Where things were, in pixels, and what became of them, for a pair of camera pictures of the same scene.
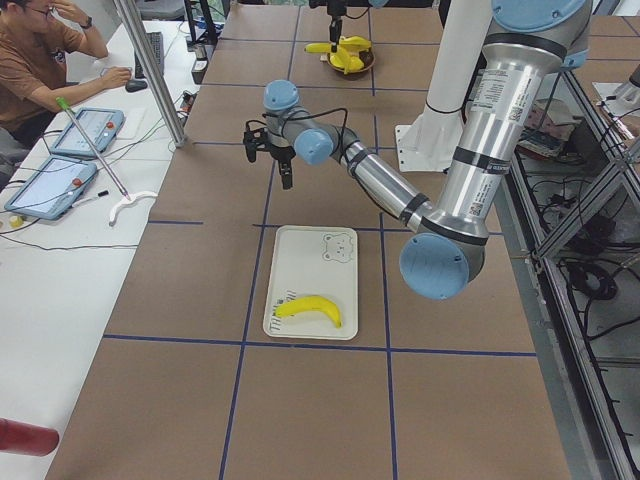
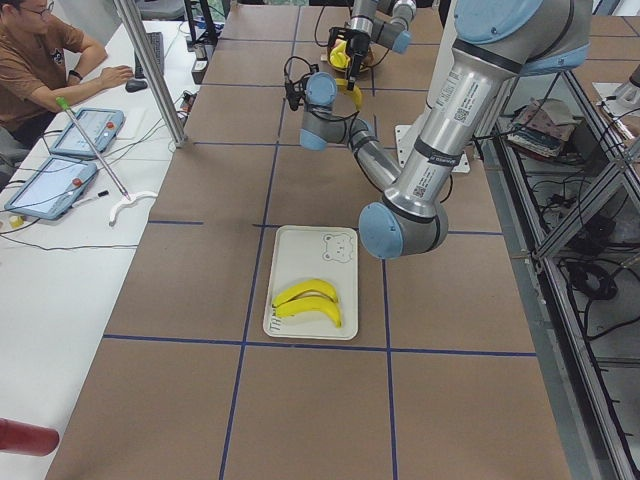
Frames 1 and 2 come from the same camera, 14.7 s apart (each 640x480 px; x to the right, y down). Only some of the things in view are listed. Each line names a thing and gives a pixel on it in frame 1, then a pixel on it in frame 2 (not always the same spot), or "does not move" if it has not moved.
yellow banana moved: [323, 47] → [318, 286]
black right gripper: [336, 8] → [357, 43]
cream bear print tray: [313, 261] does not move
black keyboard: [157, 46] does not move
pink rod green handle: [103, 162] does not move
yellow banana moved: [311, 303] does not move
